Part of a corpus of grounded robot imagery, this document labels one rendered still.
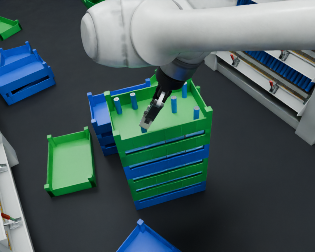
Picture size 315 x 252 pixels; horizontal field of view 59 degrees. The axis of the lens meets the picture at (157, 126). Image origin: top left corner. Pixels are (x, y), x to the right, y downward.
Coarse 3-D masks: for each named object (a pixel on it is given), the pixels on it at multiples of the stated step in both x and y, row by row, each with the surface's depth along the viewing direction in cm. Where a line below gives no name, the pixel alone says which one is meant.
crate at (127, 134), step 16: (112, 96) 93; (128, 96) 95; (144, 96) 97; (176, 96) 98; (192, 96) 97; (112, 112) 95; (128, 112) 95; (160, 112) 93; (176, 112) 93; (192, 112) 92; (208, 112) 82; (112, 128) 84; (128, 128) 90; (160, 128) 89; (176, 128) 83; (192, 128) 85; (208, 128) 87; (128, 144) 83; (144, 144) 85
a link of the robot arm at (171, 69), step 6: (174, 60) 58; (162, 66) 61; (168, 66) 60; (174, 66) 59; (180, 66) 59; (186, 66) 58; (192, 66) 59; (198, 66) 60; (168, 72) 61; (174, 72) 60; (180, 72) 60; (186, 72) 60; (192, 72) 61; (174, 78) 62; (180, 78) 61; (186, 78) 62
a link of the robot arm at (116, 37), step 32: (128, 0) 41; (160, 0) 41; (96, 32) 40; (128, 32) 40; (160, 32) 38; (192, 32) 35; (224, 32) 34; (256, 32) 33; (288, 32) 32; (128, 64) 44; (160, 64) 44
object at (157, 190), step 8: (192, 176) 107; (200, 176) 108; (160, 184) 111; (168, 184) 106; (176, 184) 107; (184, 184) 109; (136, 192) 104; (144, 192) 105; (152, 192) 107; (160, 192) 108; (136, 200) 108
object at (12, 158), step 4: (0, 132) 129; (4, 140) 129; (4, 144) 125; (8, 144) 133; (4, 148) 125; (8, 148) 129; (12, 148) 137; (8, 152) 128; (12, 152) 133; (8, 156) 129; (12, 156) 130; (16, 156) 137; (8, 160) 130; (12, 160) 132; (16, 160) 133; (8, 164) 132; (12, 164) 133; (16, 164) 134
